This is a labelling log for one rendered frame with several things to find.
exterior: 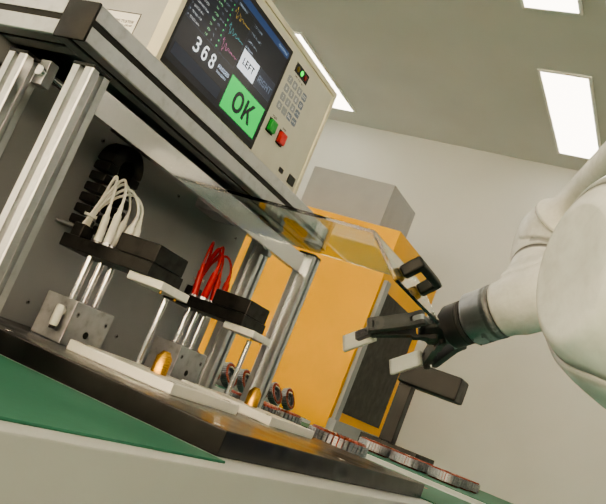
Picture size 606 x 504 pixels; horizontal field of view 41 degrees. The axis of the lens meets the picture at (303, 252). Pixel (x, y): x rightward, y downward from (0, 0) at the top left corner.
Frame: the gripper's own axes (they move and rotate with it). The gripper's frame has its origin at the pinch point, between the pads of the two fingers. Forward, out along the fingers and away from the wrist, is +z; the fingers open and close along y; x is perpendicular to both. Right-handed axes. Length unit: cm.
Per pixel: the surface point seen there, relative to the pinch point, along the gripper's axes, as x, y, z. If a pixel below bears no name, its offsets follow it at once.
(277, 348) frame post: -3.4, -18.4, 6.0
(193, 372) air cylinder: -12.3, -34.3, 8.0
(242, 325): -9.1, -36.0, -4.1
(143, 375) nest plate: -27, -60, -15
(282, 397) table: 87, 166, 180
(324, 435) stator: -15.0, -5.8, 6.6
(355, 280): 173, 217, 172
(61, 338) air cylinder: -19, -62, -1
